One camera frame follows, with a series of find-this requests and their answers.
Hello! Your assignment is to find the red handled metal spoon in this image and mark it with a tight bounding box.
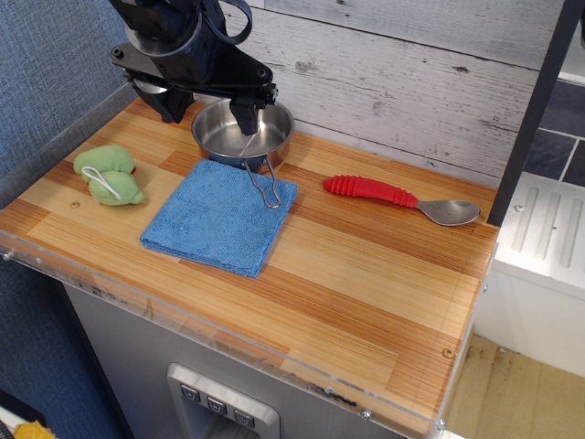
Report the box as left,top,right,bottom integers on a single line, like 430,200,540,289
323,176,481,226

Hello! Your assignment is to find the white grooved sink unit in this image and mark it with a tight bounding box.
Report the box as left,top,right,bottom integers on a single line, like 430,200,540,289
474,173,584,376

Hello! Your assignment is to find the silver button control panel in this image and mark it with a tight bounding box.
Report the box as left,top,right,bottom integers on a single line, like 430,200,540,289
167,363,281,438

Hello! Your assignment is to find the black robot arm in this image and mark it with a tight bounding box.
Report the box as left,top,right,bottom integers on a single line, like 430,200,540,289
110,1,277,135

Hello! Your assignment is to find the clear acrylic table guard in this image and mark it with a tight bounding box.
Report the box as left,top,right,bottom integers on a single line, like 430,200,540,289
1,219,497,438

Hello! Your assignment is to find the grey cabinet front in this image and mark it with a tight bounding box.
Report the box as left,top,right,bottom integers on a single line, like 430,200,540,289
66,284,438,438

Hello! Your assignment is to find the green plush toy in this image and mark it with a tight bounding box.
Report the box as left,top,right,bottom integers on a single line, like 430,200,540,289
73,144,144,206

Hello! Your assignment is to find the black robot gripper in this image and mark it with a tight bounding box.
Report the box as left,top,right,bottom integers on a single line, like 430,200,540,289
110,33,278,135

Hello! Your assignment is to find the stainless steel saucepan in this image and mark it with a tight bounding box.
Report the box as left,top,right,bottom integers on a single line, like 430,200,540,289
191,100,295,209

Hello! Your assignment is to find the dark grey right post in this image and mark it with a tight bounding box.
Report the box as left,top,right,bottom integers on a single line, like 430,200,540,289
487,0,584,227

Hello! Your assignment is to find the blue microfibre towel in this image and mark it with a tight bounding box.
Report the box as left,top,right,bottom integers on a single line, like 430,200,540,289
140,160,298,278

